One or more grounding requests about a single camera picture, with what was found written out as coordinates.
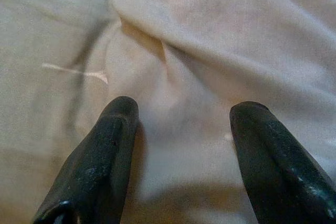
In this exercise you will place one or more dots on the grey floral bed sheet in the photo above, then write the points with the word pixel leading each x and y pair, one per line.
pixel 39 37

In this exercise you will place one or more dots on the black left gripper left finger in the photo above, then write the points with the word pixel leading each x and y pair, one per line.
pixel 92 169

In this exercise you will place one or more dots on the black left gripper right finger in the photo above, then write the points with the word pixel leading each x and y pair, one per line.
pixel 275 171

